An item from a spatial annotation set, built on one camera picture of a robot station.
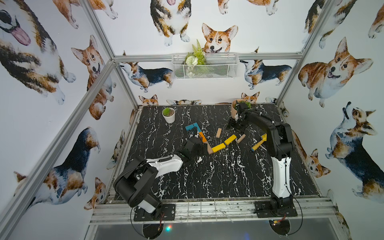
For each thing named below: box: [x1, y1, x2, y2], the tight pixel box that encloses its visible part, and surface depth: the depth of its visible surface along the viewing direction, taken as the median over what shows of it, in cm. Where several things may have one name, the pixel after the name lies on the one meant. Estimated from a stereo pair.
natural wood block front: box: [207, 142, 214, 155], surface depth 97 cm
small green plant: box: [162, 107, 171, 116], surface depth 109 cm
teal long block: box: [193, 122, 202, 133], surface depth 109 cm
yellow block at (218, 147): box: [212, 143, 226, 153], surface depth 99 cm
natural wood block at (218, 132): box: [216, 127, 222, 139], surface depth 106 cm
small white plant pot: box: [162, 107, 176, 124], surface depth 109 cm
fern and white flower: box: [185, 39, 208, 67], surface depth 84 cm
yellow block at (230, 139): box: [224, 134, 237, 146], surface depth 102 cm
